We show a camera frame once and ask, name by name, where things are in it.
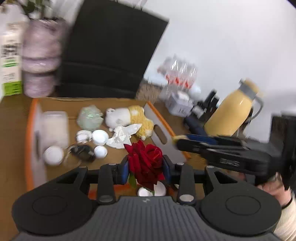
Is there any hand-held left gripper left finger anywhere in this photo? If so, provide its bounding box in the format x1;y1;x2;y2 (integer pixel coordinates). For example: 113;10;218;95
57;159;130;205

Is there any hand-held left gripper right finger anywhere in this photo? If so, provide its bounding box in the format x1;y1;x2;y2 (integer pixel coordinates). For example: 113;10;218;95
162;155;233;205

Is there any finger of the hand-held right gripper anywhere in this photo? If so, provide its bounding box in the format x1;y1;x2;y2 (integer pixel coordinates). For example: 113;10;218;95
186;133;249;147
176;138;234;160

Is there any cardboard box with orange rim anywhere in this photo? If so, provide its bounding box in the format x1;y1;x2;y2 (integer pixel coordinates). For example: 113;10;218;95
25;97;192;201

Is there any red rose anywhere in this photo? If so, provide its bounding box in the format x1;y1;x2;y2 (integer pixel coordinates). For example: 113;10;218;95
124;140;166;194

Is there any person's right forearm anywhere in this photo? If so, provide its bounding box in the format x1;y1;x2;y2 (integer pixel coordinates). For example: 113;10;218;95
274;192;296;241

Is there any clear container of nuts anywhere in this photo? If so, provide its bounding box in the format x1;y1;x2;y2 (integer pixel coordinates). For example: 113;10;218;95
136;80;163;102

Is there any white plastic container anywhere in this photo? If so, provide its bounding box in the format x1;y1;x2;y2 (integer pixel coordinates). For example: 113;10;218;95
38;111;70;149

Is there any person's right hand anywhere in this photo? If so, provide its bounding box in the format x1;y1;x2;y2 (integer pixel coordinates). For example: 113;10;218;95
259;174;292;208

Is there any dark blue pouch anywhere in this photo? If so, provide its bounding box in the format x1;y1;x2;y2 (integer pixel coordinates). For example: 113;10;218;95
184;115;207;136

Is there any crumpled white tissue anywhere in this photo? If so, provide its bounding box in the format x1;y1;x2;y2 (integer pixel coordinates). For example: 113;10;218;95
106;123;142;149

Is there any black small device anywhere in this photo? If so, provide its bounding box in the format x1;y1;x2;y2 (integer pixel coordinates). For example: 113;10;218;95
195;90;220;120

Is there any white tin box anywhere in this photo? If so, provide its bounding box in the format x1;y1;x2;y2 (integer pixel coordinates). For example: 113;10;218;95
165;91;194;117

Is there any yellow thermos jug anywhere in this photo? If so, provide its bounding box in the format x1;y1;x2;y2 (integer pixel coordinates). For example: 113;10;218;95
203;78;264;137

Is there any small black object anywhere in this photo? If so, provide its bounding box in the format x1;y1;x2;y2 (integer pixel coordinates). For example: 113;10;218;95
69;144;96;162

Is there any white round gadget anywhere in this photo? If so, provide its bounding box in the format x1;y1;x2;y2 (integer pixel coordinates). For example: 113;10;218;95
188;84;202;98

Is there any white and yellow plush toy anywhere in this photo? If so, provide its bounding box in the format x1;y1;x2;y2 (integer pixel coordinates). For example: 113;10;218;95
105;105;155;141

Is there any clear water bottle red label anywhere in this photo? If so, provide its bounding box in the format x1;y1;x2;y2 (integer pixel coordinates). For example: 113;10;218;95
158;56;179;92
184;62;200;92
172;59;189;91

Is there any black wrist band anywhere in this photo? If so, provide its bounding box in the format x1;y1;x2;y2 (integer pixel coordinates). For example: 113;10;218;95
280;197;293;208

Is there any pale green crumpled bag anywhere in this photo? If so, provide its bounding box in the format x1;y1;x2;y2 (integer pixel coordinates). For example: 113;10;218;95
77;105;104;130

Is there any white round cup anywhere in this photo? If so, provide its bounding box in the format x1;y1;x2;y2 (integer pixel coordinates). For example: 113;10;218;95
43;146;65;166

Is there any purple fuzzy vase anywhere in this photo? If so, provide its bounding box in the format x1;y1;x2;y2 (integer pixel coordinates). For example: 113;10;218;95
22;20;67;98

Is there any white green milk carton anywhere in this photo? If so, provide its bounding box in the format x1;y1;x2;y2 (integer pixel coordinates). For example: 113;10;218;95
0;22;23;96

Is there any dried rose bouquet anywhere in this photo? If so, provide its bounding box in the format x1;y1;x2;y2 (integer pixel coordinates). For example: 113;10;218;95
21;0;51;19

